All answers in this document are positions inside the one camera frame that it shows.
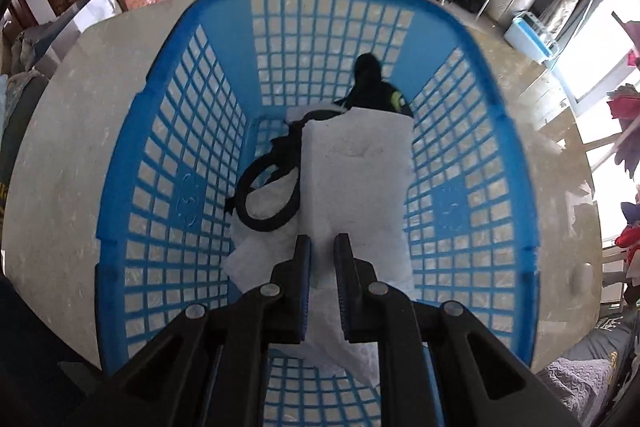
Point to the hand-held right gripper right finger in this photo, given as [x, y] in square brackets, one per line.
[341, 287]

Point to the white sheet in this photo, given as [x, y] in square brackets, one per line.
[92, 14]

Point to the dark printed bedding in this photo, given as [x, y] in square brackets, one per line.
[607, 339]

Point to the white towel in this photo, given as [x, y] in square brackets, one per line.
[350, 187]

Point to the black plush toy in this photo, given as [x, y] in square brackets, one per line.
[370, 77]

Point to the grey lace blanket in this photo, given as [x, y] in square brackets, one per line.
[575, 382]

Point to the light blue plastic bin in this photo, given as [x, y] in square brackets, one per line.
[525, 34]

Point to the clothes on drying rack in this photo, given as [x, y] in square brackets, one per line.
[627, 107]

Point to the blue plastic basket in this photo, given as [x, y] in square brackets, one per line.
[190, 217]

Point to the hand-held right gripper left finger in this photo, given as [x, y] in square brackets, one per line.
[302, 297]

